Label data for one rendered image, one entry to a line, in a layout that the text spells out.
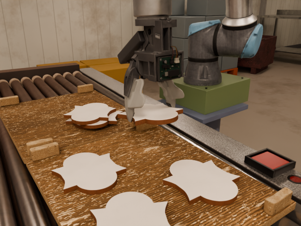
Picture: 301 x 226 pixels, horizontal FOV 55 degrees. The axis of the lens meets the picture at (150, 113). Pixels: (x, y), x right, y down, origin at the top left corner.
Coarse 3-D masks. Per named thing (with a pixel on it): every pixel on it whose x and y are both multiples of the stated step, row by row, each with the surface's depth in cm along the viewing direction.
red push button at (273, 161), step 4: (264, 152) 67; (268, 152) 67; (256, 156) 65; (260, 156) 65; (264, 156) 65; (268, 156) 65; (272, 156) 65; (276, 156) 65; (256, 160) 64; (260, 160) 64; (264, 160) 64; (268, 160) 64; (272, 160) 64; (276, 160) 64; (280, 160) 64; (284, 160) 64; (264, 164) 62; (268, 164) 62; (272, 164) 62; (276, 164) 62; (280, 164) 62; (284, 164) 62; (272, 168) 61
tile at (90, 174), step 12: (72, 156) 62; (84, 156) 62; (96, 156) 62; (108, 156) 62; (60, 168) 57; (72, 168) 57; (84, 168) 57; (96, 168) 57; (108, 168) 57; (120, 168) 57; (72, 180) 53; (84, 180) 53; (96, 180) 53; (108, 180) 53; (84, 192) 51; (96, 192) 51
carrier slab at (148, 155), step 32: (160, 128) 78; (32, 160) 62; (64, 160) 62; (128, 160) 62; (160, 160) 62; (160, 192) 52; (256, 192) 52; (64, 224) 44; (96, 224) 44; (192, 224) 44; (224, 224) 44; (256, 224) 44
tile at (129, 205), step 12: (132, 192) 50; (108, 204) 47; (120, 204) 47; (132, 204) 47; (144, 204) 47; (156, 204) 47; (96, 216) 44; (108, 216) 44; (120, 216) 44; (132, 216) 44; (144, 216) 44; (156, 216) 44
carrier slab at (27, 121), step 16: (64, 96) 105; (80, 96) 105; (96, 96) 105; (0, 112) 90; (16, 112) 90; (32, 112) 90; (48, 112) 90; (64, 112) 90; (16, 128) 78; (32, 128) 78; (48, 128) 78; (64, 128) 78; (112, 128) 78; (128, 128) 78; (16, 144) 69; (64, 144) 69; (80, 144) 70
